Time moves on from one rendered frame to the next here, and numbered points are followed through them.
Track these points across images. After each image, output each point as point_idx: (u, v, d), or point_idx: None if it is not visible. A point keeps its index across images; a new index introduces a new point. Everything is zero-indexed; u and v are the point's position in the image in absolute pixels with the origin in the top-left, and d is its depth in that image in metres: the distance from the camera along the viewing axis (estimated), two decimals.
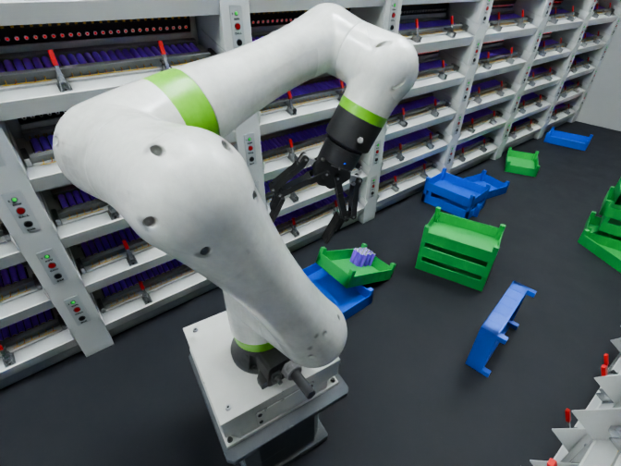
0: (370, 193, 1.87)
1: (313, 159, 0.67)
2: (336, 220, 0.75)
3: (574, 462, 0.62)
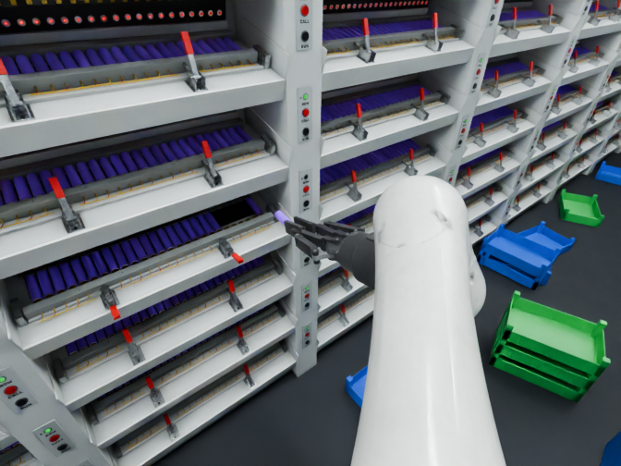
0: None
1: (326, 256, 0.62)
2: None
3: None
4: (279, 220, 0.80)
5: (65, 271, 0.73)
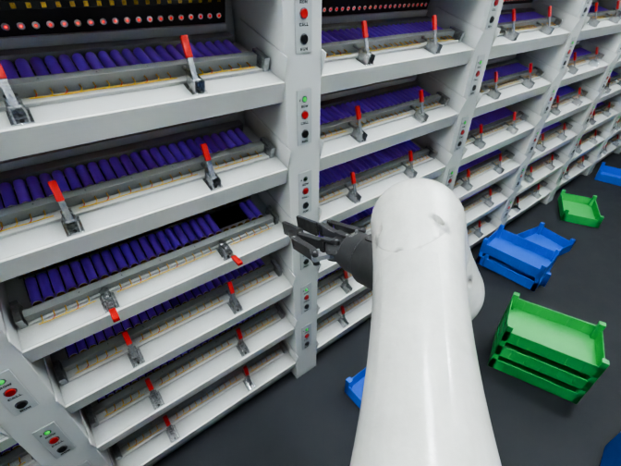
0: None
1: (325, 257, 0.62)
2: (313, 232, 0.75)
3: None
4: (242, 210, 0.96)
5: (65, 274, 0.73)
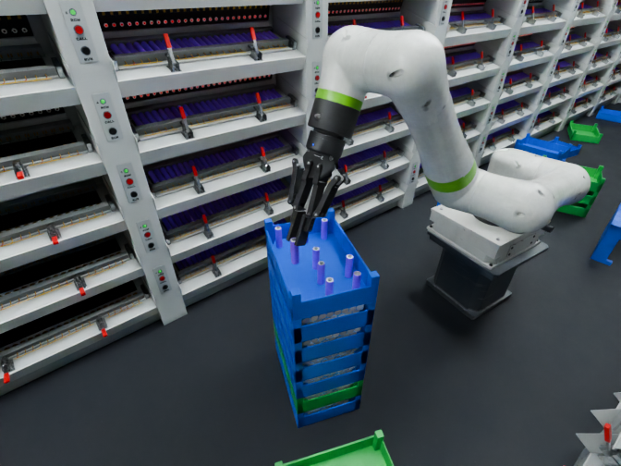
0: (479, 149, 2.31)
1: (303, 157, 0.74)
2: (302, 218, 0.74)
3: None
4: None
5: None
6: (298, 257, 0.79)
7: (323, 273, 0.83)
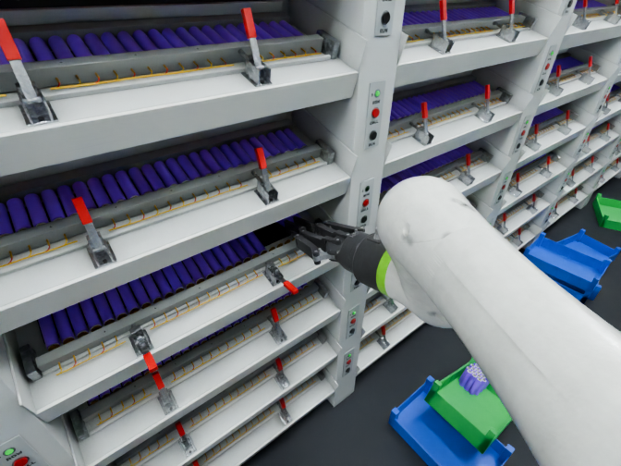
0: None
1: (327, 256, 0.63)
2: None
3: None
4: None
5: (86, 308, 0.60)
6: None
7: None
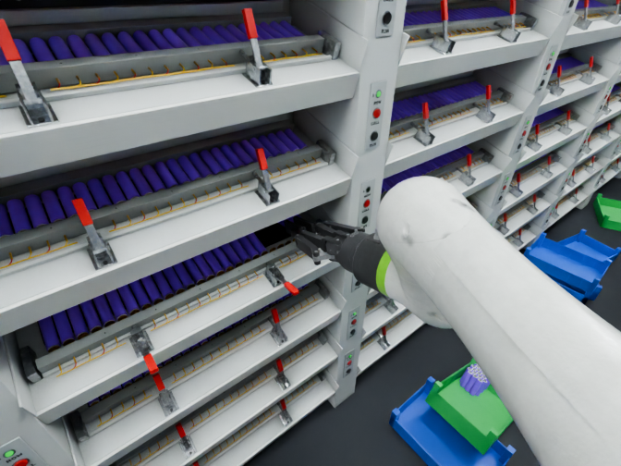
0: None
1: (326, 256, 0.63)
2: None
3: None
4: None
5: (87, 309, 0.60)
6: None
7: None
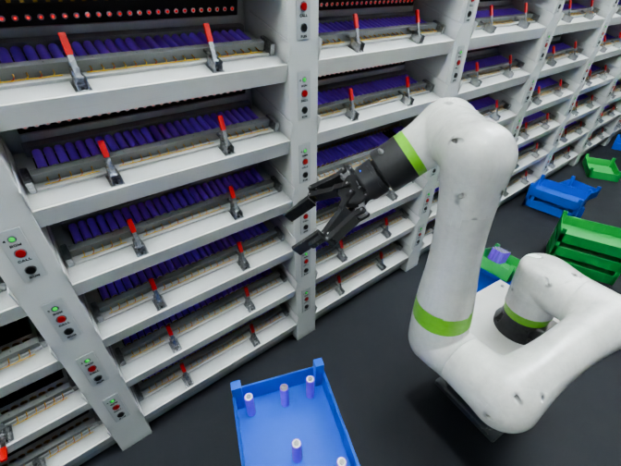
0: None
1: (350, 175, 0.74)
2: (315, 232, 0.71)
3: None
4: (398, 131, 1.44)
5: (320, 155, 1.22)
6: (397, 129, 1.44)
7: None
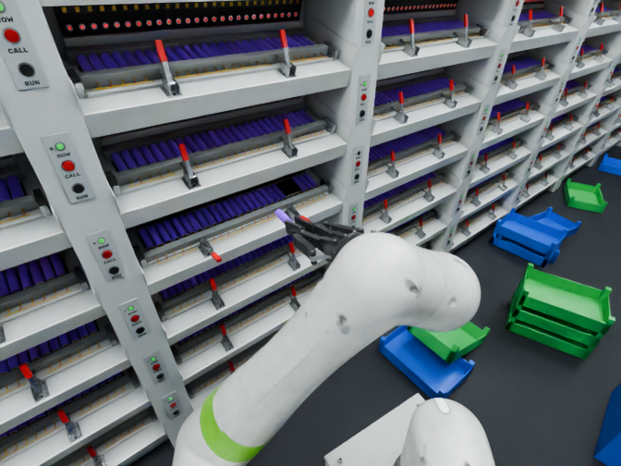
0: (446, 242, 1.75)
1: (323, 257, 0.62)
2: (310, 233, 0.74)
3: None
4: (300, 181, 1.11)
5: (169, 226, 0.89)
6: (298, 178, 1.11)
7: (290, 219, 0.80)
